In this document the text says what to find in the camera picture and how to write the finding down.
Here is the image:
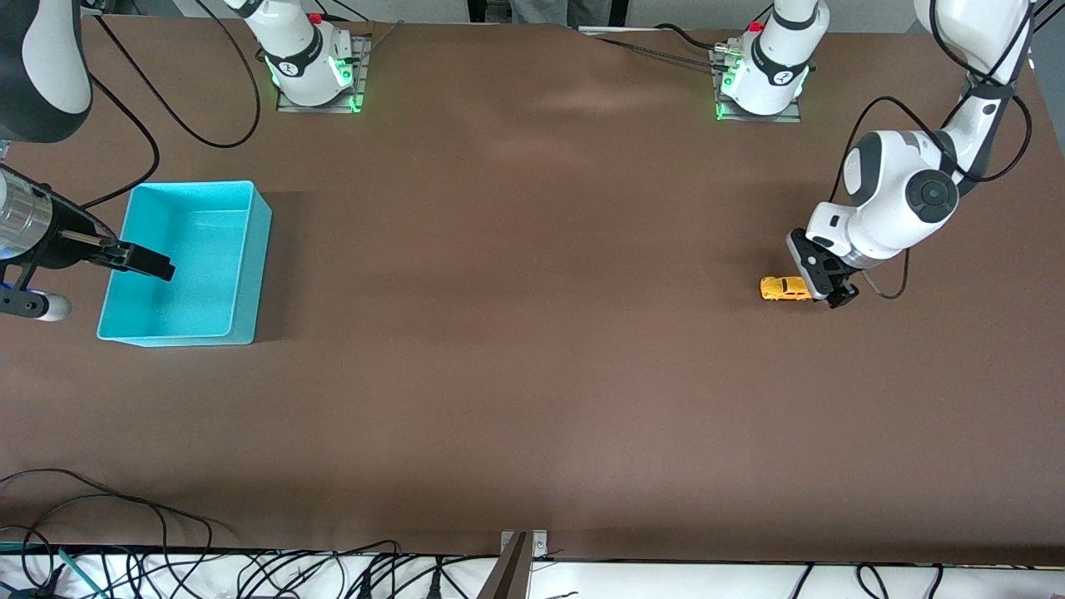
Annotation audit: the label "yellow beetle toy car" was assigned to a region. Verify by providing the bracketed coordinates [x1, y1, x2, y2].
[760, 275, 813, 303]

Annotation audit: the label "turquoise plastic bin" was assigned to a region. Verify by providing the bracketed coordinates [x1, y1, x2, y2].
[97, 181, 273, 347]

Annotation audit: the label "thin dark rod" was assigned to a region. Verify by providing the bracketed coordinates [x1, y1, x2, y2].
[595, 37, 733, 69]

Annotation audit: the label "thin grey rod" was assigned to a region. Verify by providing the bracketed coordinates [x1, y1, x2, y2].
[364, 20, 406, 52]

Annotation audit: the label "grey trousers legs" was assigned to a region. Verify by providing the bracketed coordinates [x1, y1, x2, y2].
[508, 0, 612, 27]

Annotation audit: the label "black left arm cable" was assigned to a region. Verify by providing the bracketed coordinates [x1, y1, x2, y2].
[830, 0, 1037, 301]

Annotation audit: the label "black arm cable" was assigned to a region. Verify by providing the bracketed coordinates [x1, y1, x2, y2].
[79, 0, 263, 210]
[830, 0, 1037, 301]

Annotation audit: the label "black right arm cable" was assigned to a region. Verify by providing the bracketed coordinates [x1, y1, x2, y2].
[79, 0, 263, 210]

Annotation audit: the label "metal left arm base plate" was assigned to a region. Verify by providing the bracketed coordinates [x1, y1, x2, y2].
[710, 46, 805, 124]

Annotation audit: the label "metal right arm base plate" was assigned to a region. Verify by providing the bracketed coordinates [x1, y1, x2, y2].
[276, 33, 372, 114]

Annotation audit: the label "long black cable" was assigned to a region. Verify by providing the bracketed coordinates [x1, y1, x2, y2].
[0, 468, 234, 583]

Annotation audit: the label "thick black cable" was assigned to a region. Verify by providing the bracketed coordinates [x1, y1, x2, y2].
[656, 23, 723, 49]

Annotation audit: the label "black cable loop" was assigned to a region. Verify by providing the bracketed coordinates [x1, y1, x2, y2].
[0, 524, 63, 599]

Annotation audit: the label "teal cable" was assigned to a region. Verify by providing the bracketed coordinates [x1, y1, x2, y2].
[57, 547, 109, 599]

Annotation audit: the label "thin black cable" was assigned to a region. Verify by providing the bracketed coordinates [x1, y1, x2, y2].
[316, 0, 372, 23]

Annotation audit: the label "black cable bundle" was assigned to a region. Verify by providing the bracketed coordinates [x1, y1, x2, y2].
[225, 541, 500, 599]

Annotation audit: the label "small metal bracket plate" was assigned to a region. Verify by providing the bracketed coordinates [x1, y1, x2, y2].
[500, 530, 549, 560]

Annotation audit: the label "dark camera mount pole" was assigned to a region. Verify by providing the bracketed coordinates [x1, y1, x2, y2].
[477, 532, 533, 599]

